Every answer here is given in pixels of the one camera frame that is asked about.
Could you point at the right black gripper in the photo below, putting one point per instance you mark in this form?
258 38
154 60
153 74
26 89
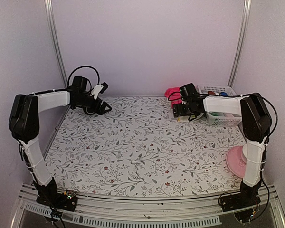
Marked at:
180 111

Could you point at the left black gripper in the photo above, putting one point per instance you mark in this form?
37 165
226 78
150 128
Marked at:
102 108

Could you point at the pink towel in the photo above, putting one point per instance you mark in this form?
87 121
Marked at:
173 95

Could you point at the green yellow patterned towel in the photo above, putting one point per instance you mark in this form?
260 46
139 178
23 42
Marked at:
189 118

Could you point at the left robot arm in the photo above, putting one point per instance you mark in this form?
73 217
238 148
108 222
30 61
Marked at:
24 118

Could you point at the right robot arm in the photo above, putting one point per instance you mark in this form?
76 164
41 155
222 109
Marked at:
257 125

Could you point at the white plastic basket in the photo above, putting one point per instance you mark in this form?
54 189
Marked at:
229 106

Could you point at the floral tablecloth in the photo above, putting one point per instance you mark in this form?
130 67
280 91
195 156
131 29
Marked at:
140 150

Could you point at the white bowl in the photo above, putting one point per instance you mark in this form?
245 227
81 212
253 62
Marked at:
244 151

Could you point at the pink plate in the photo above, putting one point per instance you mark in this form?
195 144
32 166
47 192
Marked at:
236 161

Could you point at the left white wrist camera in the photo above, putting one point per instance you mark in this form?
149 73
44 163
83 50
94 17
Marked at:
98 89

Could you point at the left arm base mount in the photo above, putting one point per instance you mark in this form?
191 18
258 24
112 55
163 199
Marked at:
57 200

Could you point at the front aluminium rail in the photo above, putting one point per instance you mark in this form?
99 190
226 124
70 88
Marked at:
95 211

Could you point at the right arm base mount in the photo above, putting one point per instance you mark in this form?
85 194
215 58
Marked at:
229 202

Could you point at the right aluminium frame post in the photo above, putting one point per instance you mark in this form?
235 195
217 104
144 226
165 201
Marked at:
241 41

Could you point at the aluminium frame post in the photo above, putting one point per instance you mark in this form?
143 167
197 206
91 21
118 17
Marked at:
55 41
241 41

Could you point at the left aluminium frame post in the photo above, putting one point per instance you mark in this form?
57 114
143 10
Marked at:
55 41

